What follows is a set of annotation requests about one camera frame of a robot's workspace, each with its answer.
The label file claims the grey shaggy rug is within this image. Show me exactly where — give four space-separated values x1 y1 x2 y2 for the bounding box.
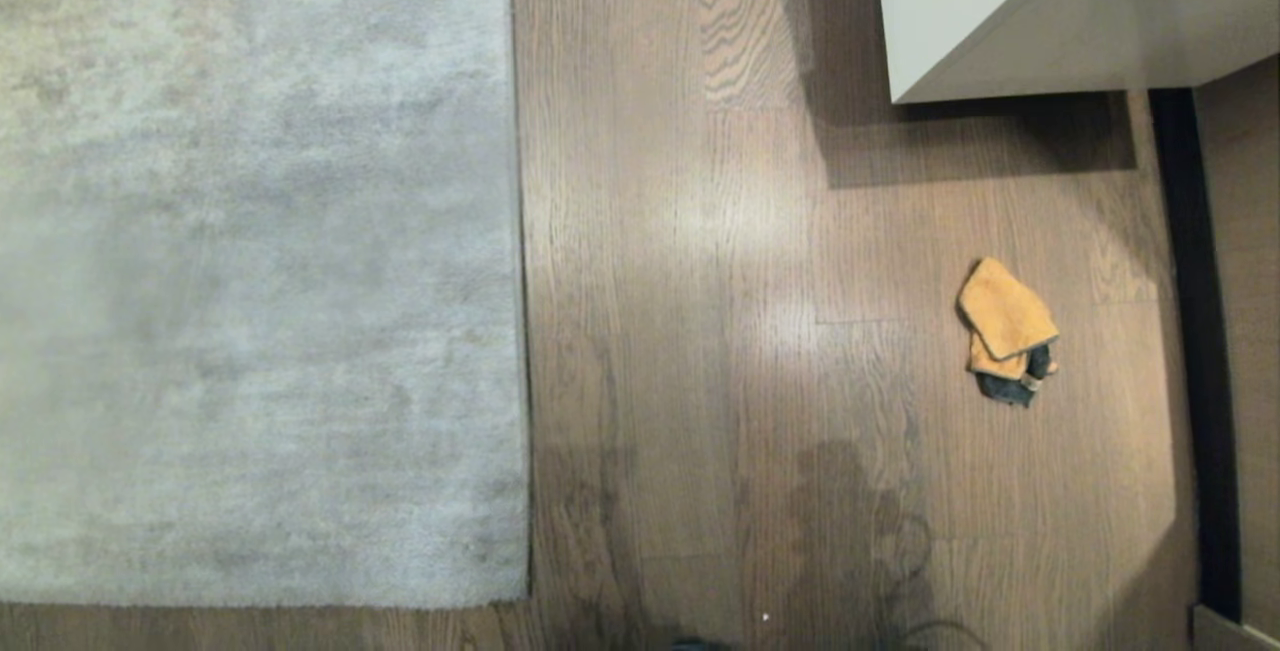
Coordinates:
0 0 532 609

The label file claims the yellow and dark cloth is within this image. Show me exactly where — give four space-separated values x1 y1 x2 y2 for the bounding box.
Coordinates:
957 257 1060 408

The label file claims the white cabinet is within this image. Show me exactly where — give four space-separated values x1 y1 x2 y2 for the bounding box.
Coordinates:
872 0 1280 105

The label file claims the black floor strip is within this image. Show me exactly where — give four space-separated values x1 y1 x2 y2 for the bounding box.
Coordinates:
1148 88 1244 624

